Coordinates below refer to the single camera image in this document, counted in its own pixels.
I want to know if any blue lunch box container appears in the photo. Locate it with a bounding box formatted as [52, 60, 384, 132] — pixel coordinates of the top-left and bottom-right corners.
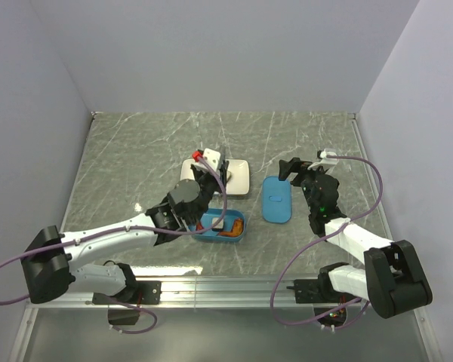
[189, 208, 246, 244]

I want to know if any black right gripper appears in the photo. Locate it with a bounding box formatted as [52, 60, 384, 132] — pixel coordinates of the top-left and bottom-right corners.
[279, 158, 328, 213]

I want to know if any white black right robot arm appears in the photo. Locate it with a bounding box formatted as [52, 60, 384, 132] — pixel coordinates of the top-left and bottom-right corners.
[279, 150, 433, 319]

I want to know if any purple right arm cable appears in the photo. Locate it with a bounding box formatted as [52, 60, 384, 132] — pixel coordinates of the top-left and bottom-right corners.
[270, 155, 383, 328]

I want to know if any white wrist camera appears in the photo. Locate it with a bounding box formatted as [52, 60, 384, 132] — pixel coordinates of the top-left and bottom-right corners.
[308, 149, 338, 171]
[192, 148, 220, 171]

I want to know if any white topped sushi piece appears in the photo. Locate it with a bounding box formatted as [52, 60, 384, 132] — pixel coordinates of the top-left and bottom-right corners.
[211, 218, 223, 232]

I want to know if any white rectangular plate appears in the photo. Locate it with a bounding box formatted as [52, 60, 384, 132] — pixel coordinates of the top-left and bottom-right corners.
[180, 158, 250, 196]

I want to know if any aluminium front rail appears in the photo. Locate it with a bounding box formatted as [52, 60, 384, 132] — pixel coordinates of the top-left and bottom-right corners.
[26, 274, 367, 310]

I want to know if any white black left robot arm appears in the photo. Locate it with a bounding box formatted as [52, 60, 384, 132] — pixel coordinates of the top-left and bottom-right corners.
[20, 147, 229, 304]

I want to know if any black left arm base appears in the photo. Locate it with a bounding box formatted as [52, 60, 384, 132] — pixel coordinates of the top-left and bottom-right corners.
[92, 281, 162, 335]

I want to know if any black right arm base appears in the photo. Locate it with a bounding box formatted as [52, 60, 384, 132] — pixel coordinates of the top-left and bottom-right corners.
[287, 262, 356, 327]

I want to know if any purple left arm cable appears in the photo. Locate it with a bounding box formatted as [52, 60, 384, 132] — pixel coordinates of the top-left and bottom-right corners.
[0, 158, 228, 335]

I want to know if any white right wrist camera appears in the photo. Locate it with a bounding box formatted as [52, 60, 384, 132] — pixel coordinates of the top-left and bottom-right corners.
[308, 149, 338, 171]

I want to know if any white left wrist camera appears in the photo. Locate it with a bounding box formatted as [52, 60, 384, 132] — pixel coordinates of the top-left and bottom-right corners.
[192, 148, 220, 171]

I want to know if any blue lunch box lid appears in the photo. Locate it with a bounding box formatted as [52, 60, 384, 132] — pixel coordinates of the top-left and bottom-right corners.
[262, 176, 292, 224]

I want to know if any orange shrimp food piece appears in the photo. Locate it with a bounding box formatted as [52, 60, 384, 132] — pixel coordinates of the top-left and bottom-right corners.
[217, 218, 244, 238]

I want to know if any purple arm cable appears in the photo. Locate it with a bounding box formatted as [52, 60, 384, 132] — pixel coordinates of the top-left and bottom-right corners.
[0, 158, 228, 335]
[270, 155, 383, 328]

